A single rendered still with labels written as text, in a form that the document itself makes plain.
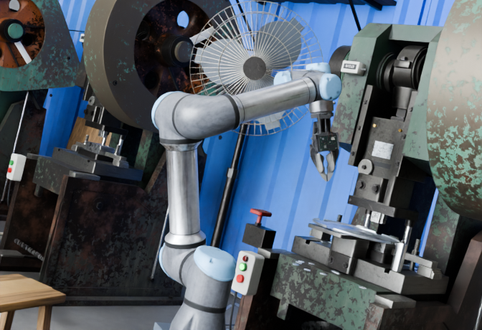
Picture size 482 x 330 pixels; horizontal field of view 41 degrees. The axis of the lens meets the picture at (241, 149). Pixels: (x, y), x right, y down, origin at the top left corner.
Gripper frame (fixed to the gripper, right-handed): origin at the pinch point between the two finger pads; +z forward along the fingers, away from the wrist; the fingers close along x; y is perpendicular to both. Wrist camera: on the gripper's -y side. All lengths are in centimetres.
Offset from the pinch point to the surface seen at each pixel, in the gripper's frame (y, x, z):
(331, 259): -6.7, 0.3, 27.4
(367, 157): -15.6, 17.3, -4.0
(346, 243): -4.7, 5.3, 22.4
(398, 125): -9.3, 26.9, -13.8
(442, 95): 33.8, 26.7, -21.3
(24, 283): -23, -103, 28
